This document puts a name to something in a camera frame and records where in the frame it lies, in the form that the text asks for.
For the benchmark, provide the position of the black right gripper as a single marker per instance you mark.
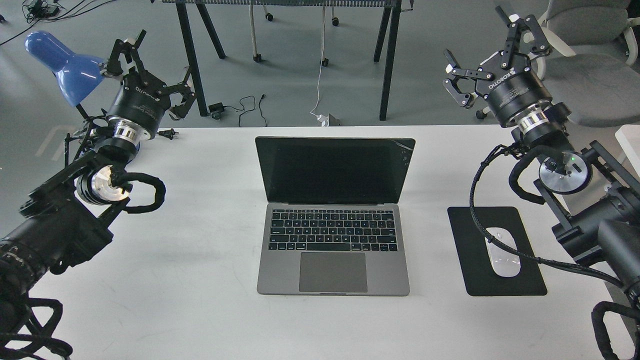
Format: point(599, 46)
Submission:
point(510, 85)

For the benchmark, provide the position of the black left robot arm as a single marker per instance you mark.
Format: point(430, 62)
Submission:
point(67, 218)

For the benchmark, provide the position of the white computer mouse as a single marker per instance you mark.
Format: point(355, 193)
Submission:
point(503, 263)

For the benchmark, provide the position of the grey laptop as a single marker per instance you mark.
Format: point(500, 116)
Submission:
point(332, 224)

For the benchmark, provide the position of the black power plug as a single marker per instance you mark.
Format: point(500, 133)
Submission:
point(170, 134)

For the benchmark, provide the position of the blue desk lamp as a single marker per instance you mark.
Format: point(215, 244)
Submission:
point(77, 75)

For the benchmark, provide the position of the white side table edge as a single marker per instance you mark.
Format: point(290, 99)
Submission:
point(628, 137)

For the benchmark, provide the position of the grey office chair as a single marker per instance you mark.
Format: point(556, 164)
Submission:
point(589, 70)

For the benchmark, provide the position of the black mouse pad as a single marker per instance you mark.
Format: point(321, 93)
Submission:
point(479, 278)

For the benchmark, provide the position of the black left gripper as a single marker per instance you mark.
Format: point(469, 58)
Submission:
point(138, 100)

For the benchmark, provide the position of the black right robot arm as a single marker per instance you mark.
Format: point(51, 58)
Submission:
point(592, 195)

